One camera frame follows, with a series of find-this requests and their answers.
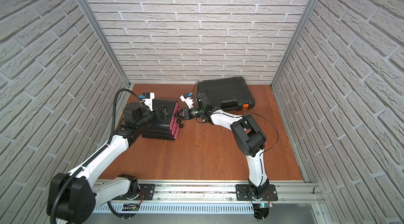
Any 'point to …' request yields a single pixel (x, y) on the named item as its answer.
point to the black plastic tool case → (229, 94)
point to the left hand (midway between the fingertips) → (170, 104)
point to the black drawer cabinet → (160, 130)
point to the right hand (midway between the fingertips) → (178, 115)
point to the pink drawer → (174, 126)
